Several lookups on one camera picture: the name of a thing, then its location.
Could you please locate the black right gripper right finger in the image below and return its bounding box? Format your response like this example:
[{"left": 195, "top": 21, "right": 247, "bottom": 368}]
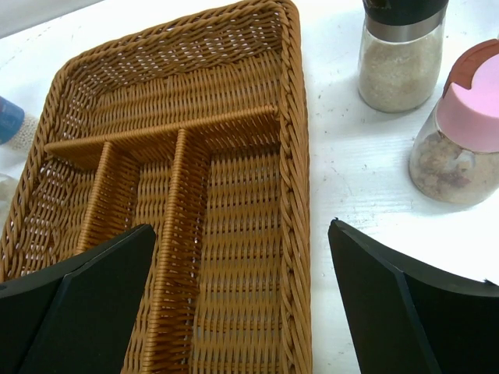
[{"left": 328, "top": 219, "right": 498, "bottom": 373}]

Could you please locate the brown wicker divided basket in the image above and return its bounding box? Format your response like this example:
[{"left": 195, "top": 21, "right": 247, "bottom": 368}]
[{"left": 1, "top": 1, "right": 313, "bottom": 373}]

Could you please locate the small black-cap glass jar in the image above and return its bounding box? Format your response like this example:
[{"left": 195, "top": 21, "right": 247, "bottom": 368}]
[{"left": 0, "top": 174, "right": 18, "bottom": 224}]

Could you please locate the pink-lid spice jar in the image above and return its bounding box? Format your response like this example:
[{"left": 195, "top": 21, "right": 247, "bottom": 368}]
[{"left": 409, "top": 39, "right": 498, "bottom": 206}]

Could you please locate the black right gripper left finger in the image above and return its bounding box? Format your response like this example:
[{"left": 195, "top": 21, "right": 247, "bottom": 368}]
[{"left": 1, "top": 224, "right": 156, "bottom": 373}]

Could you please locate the black-top grinder jar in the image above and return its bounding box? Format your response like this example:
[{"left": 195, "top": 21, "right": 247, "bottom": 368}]
[{"left": 358, "top": 0, "right": 448, "bottom": 113}]

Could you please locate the blue-label silver-cap bottle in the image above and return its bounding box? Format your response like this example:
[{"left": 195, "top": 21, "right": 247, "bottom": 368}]
[{"left": 0, "top": 97, "right": 38, "bottom": 153}]

